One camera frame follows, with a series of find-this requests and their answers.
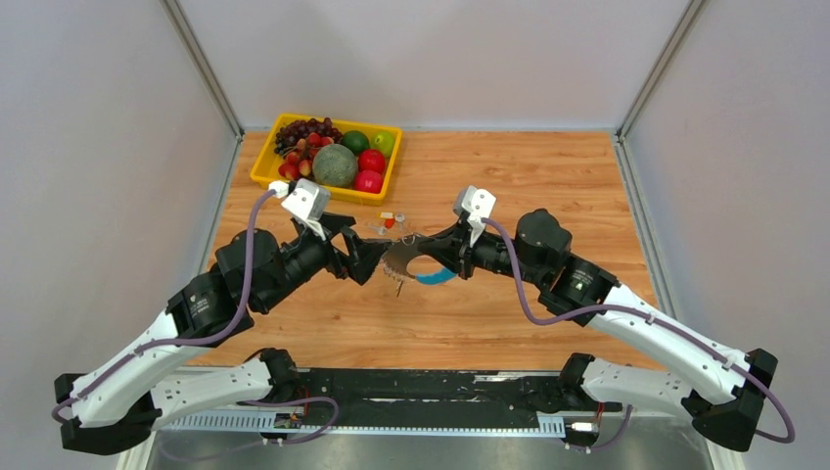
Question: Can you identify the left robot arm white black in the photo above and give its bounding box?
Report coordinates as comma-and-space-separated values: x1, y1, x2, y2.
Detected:
54, 213, 391, 455

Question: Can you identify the right corner aluminium post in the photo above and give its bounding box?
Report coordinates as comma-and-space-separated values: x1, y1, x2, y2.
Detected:
617, 0, 709, 142

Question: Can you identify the small red peaches cluster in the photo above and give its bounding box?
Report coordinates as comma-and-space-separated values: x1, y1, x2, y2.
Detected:
275, 132, 336, 181

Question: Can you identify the dark green lime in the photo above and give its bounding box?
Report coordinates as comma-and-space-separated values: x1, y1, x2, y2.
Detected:
340, 130, 371, 156

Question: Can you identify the green netted melon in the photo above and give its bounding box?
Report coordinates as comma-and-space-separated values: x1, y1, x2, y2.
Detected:
312, 144, 358, 188

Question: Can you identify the pink red apple lower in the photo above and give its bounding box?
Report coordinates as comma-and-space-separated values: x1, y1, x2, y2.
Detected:
354, 170, 384, 194

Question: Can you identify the corner aluminium post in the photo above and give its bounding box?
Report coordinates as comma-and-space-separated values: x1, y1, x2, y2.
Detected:
160, 0, 245, 142
617, 0, 709, 142

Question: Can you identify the red tag key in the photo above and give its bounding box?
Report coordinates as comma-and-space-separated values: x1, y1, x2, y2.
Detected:
366, 218, 397, 236

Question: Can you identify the yellow plastic fruit tray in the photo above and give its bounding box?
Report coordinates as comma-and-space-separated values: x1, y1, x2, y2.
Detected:
251, 114, 402, 206

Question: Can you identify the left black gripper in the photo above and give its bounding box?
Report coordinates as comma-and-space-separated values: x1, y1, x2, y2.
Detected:
258, 211, 394, 311

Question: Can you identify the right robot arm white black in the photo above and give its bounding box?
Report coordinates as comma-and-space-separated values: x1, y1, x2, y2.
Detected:
416, 209, 777, 452

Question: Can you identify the red apple upper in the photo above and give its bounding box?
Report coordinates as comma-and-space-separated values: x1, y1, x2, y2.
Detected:
357, 149, 387, 175

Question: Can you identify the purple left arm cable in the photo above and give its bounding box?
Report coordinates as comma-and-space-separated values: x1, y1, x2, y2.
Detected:
51, 189, 342, 470

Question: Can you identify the dark purple grape bunch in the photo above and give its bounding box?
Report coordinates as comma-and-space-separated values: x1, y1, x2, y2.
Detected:
274, 117, 343, 155

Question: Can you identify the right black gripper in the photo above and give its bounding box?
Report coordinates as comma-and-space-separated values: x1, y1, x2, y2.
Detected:
418, 216, 545, 287

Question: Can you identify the left corner aluminium post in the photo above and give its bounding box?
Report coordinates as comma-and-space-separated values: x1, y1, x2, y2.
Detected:
160, 0, 245, 142

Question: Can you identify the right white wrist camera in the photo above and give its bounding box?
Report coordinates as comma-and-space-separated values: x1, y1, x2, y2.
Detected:
453, 185, 496, 246

